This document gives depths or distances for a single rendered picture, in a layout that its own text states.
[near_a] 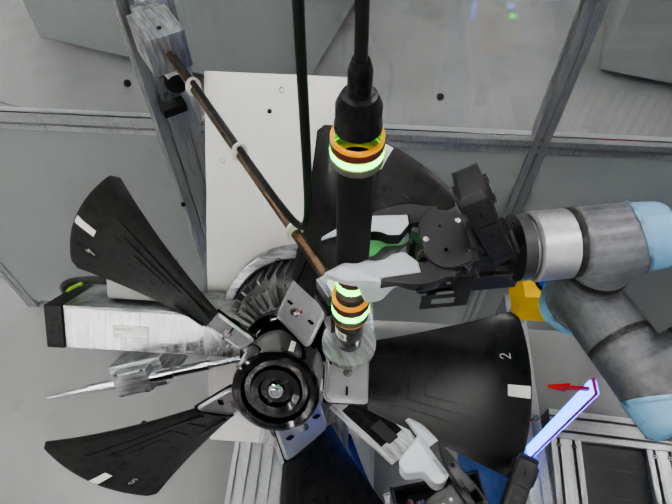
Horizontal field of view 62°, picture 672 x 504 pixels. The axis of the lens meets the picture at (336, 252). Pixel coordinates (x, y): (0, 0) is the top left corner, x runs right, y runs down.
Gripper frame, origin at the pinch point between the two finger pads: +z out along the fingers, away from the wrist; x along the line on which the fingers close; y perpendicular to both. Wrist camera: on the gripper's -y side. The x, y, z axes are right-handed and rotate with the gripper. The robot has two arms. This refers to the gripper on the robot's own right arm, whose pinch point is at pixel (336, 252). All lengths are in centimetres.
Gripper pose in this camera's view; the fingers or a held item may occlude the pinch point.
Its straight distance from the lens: 55.6
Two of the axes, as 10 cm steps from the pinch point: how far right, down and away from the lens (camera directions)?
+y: 0.0, 5.8, 8.2
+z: -9.9, 0.9, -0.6
